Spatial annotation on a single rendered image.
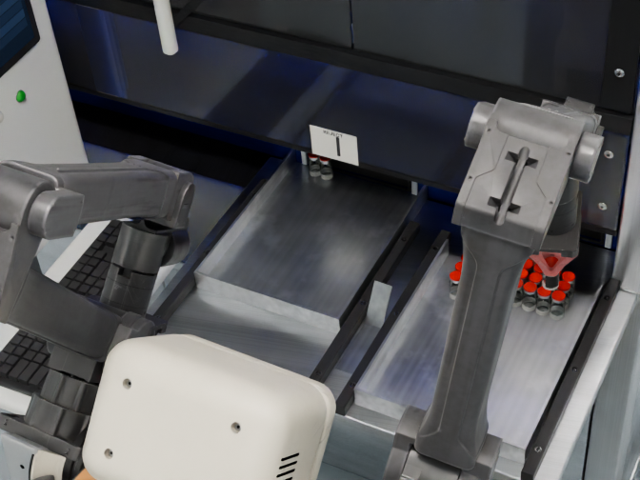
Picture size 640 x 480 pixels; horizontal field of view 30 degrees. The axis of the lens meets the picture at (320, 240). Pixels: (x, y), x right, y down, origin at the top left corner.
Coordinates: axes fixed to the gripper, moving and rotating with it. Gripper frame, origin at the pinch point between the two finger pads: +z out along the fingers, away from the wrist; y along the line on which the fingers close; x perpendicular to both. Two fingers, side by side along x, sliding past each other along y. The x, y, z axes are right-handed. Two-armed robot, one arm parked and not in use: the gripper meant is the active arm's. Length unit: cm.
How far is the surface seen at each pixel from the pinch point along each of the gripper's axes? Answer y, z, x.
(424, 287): 13.6, 24.5, 20.1
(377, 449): 24, 94, 35
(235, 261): 16, 26, 52
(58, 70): 39, 6, 86
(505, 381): -2.3, 24.8, 5.8
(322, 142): 33, 14, 39
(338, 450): 26, 100, 44
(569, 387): -3.3, 23.2, -3.4
